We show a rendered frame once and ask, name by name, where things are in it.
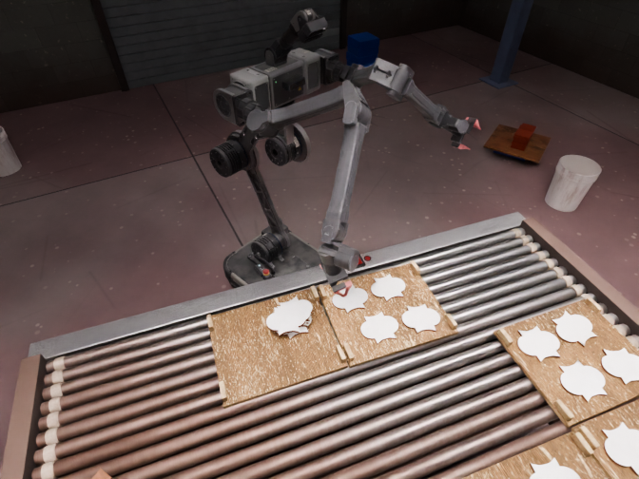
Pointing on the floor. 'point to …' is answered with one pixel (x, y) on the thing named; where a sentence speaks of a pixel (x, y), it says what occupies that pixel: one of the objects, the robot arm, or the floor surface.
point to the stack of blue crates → (362, 48)
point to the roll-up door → (135, 63)
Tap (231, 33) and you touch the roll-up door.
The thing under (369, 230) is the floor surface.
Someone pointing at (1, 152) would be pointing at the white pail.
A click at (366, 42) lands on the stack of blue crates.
